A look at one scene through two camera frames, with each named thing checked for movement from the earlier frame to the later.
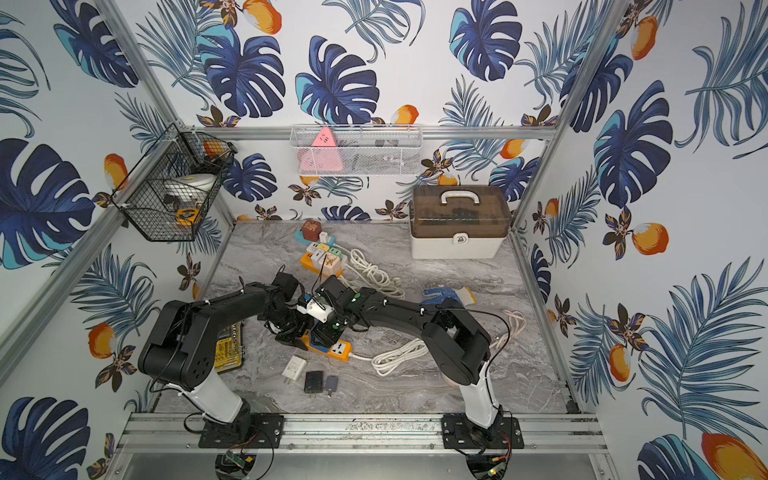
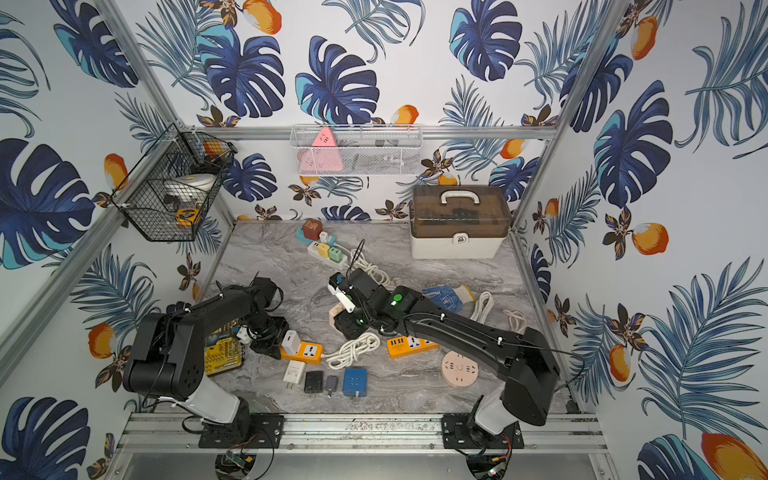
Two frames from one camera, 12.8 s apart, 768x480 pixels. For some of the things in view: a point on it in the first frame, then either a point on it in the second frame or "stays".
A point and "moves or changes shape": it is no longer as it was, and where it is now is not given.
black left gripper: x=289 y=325 to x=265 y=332
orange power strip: x=339 y=350 moves or changes shape
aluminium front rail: x=357 y=434 stays
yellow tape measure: x=186 y=216 stays
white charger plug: x=293 y=369 stays
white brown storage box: x=458 y=222 stays
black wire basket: x=175 y=185 stays
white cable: x=408 y=352 to x=483 y=305
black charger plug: x=313 y=382 stays
